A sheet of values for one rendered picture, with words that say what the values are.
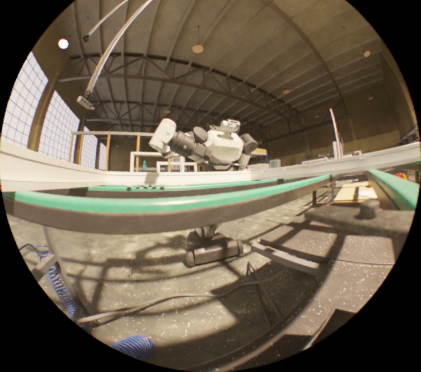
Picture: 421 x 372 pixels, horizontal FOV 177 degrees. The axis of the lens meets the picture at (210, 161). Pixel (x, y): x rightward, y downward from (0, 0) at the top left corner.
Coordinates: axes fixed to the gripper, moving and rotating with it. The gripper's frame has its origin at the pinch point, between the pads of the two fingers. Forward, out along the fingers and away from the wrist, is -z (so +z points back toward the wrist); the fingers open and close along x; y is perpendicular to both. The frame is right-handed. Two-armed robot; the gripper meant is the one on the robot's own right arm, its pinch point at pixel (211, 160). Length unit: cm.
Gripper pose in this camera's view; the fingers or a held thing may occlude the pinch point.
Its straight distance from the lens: 59.5
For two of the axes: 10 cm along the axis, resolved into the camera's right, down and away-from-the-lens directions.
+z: -8.2, -4.5, -3.6
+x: -4.6, 1.3, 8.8
